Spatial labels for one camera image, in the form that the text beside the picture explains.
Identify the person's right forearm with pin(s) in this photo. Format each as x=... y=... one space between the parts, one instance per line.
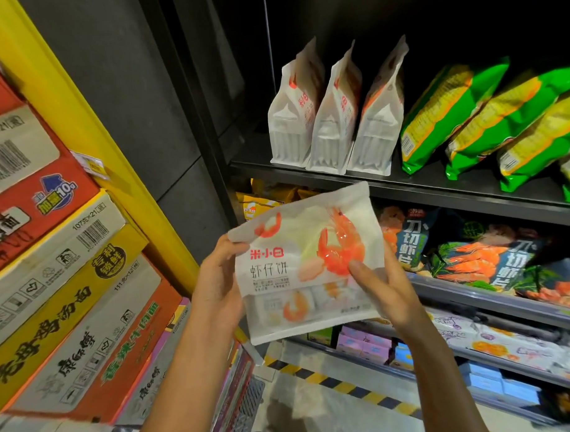
x=440 y=385

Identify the black metal shelf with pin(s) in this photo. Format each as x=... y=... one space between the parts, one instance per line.
x=377 y=184

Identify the row of small blue boxes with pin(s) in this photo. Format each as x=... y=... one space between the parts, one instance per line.
x=487 y=379

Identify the stack of noodle cartons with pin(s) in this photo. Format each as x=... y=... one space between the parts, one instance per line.
x=55 y=305

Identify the person's right hand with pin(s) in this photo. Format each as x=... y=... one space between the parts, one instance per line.
x=390 y=298

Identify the orange yellow snack bag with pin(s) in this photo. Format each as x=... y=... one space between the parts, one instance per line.
x=258 y=203

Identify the person's left hand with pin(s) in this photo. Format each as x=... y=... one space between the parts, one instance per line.
x=221 y=295

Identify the small yellow price label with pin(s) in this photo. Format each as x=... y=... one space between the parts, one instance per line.
x=90 y=164

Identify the person's left forearm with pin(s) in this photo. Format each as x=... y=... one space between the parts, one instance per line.
x=189 y=394

